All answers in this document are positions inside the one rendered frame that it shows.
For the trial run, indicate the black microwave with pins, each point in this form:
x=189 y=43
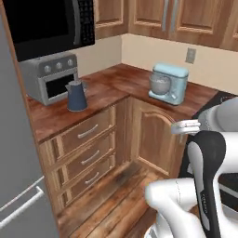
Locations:
x=40 y=24

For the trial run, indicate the wooden base cupboard door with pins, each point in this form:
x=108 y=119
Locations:
x=153 y=136

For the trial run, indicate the light blue stand mixer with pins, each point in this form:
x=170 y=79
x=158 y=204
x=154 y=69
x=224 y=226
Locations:
x=173 y=83

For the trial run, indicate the dark blue kettle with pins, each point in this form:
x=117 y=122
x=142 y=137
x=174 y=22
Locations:
x=76 y=99

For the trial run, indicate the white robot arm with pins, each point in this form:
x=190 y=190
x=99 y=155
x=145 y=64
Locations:
x=176 y=198

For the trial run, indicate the grey toaster oven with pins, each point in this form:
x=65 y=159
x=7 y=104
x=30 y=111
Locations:
x=35 y=77

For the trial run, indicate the grey fridge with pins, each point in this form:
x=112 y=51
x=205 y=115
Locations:
x=15 y=139

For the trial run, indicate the wooden wall cupboard door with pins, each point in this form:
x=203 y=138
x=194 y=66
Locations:
x=110 y=15
x=147 y=15
x=231 y=28
x=201 y=18

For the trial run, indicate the wooden drawer front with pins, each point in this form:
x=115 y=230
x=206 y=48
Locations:
x=72 y=164
x=76 y=186
x=71 y=138

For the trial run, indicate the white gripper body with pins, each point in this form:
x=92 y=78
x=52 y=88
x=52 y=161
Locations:
x=186 y=127

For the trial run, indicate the grey wall outlet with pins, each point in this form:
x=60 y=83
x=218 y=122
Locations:
x=190 y=55

